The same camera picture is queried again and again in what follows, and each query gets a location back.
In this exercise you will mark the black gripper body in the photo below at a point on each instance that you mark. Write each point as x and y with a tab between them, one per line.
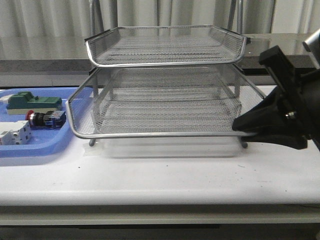
302	91

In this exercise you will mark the silver mesh tray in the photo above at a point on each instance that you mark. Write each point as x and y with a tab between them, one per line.
189	110
144	46
80	103

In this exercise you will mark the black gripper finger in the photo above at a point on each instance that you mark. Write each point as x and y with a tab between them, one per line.
281	138
269	116

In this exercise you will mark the small white part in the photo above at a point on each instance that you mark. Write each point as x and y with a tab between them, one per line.
5	99

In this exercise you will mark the white circuit breaker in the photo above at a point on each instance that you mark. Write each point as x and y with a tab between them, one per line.
15	133

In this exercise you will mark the red emergency push button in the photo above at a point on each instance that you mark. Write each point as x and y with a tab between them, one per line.
51	119

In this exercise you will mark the green and beige switch block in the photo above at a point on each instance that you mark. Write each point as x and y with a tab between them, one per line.
23	101

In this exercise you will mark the blue plastic tray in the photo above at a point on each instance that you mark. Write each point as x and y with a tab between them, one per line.
44	141

